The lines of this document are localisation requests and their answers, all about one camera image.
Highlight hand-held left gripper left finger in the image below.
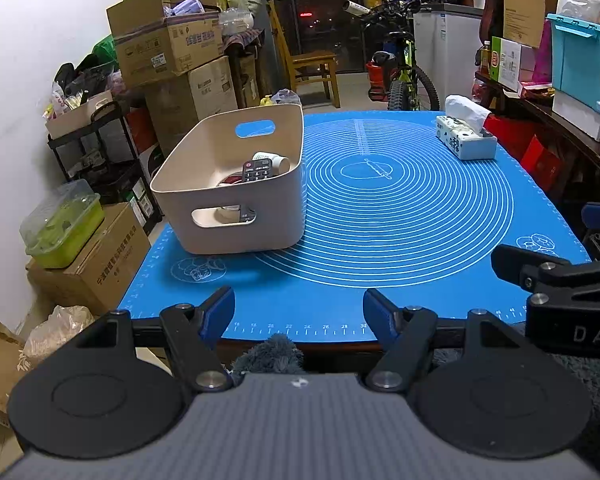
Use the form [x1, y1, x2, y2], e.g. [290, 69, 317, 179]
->
[75, 286, 236, 392]

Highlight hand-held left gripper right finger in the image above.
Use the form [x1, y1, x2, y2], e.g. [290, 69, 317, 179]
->
[362, 288, 523, 392]

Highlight cream tape roll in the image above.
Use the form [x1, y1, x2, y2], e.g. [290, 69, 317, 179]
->
[214, 204, 242, 226]

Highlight beige plastic basket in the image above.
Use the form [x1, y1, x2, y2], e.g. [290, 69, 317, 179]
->
[150, 104, 306, 256]

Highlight black remote control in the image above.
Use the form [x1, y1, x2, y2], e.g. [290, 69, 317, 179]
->
[240, 158, 273, 223]

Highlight white pill bottle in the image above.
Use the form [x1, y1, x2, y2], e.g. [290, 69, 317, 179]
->
[252, 151, 291, 176]

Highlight grey fuzzy garment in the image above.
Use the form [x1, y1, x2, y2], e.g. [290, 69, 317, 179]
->
[230, 332, 600, 461]

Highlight dark wooden side table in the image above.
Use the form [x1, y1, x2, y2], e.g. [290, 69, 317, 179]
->
[475, 72, 600, 181]

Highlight red gift bags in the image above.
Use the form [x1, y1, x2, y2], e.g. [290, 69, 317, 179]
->
[482, 115, 563, 193]

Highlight blue silicone baking mat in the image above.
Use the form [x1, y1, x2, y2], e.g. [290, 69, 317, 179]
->
[117, 109, 592, 346]

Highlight white storage bin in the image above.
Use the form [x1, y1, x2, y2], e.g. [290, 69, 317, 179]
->
[552, 91, 600, 143]

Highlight brown shipping carton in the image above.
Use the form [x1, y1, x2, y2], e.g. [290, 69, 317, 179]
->
[26, 202, 152, 316]

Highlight patterned tissue box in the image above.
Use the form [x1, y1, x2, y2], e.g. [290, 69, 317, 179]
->
[436, 95, 498, 161]

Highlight clear bag of grain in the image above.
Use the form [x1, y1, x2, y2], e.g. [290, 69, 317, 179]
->
[24, 305, 96, 361]

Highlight teal storage bin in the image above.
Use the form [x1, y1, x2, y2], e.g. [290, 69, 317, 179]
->
[546, 13, 600, 111]

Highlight green clear-lid food container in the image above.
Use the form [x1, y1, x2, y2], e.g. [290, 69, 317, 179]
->
[20, 178, 106, 269]

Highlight black utility cart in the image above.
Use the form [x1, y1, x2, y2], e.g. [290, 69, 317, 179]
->
[47, 100, 163, 233]

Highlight green white carton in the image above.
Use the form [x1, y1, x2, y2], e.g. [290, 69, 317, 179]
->
[490, 36, 536, 93]

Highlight black green bicycle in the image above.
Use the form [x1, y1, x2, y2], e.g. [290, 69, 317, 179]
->
[342, 0, 441, 112]

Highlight white chest freezer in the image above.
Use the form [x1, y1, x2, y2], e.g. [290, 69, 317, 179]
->
[412, 2, 486, 111]

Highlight brown paper bag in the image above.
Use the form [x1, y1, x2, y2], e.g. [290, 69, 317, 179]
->
[0, 319, 36, 416]

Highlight large printed cardboard box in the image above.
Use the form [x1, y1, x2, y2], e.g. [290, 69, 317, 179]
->
[145, 55, 238, 156]

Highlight translucent plastic bag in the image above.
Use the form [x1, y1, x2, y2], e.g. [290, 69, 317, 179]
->
[271, 89, 303, 107]

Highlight brown cardboard sheet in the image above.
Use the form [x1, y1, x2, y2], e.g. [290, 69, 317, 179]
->
[502, 0, 566, 48]

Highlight red bucket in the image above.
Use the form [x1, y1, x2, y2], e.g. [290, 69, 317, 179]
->
[365, 60, 396, 101]

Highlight wooden chair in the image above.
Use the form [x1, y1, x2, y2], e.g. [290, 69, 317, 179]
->
[269, 2, 342, 109]

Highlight open cardboard box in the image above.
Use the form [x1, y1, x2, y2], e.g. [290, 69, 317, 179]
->
[106, 0, 224, 88]

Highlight pack of water bottles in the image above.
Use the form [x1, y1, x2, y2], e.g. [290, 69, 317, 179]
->
[220, 7, 255, 36]

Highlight beige handled bin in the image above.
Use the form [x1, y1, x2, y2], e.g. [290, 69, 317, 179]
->
[45, 90, 115, 140]

